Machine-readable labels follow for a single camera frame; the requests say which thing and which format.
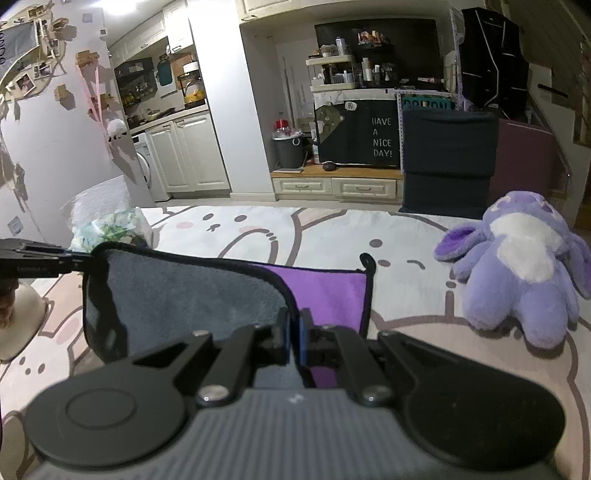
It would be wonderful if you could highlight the grey purple microfiber towel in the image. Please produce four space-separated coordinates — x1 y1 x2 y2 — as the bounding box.
83 242 377 363

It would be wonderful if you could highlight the cartoon bunny rug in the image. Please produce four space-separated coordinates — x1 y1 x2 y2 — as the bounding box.
1 206 590 479

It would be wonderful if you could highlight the floral tissue pack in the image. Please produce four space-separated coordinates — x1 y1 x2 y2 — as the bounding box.
70 207 152 253

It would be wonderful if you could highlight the white washing machine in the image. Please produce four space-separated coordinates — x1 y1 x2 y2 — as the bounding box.
132 132 170 202

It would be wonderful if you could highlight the white drawer bench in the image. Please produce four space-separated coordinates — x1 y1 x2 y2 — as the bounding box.
270 164 404 204

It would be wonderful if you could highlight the white kitchen cabinet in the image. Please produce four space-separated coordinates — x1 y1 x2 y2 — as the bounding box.
145 111 230 194

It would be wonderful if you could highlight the purple plush toy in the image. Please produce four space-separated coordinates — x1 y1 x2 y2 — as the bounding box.
434 191 590 350

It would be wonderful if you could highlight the black have a nice day cloth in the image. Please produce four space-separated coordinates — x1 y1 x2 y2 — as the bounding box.
315 100 401 169

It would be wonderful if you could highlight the dark folded floor chair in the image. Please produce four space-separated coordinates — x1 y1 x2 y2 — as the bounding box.
401 107 499 219

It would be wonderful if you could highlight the poison sign crate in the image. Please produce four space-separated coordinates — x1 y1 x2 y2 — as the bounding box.
398 90 456 110

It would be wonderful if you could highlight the white storage rack shelf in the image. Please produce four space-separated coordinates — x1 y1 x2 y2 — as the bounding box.
305 54 356 93

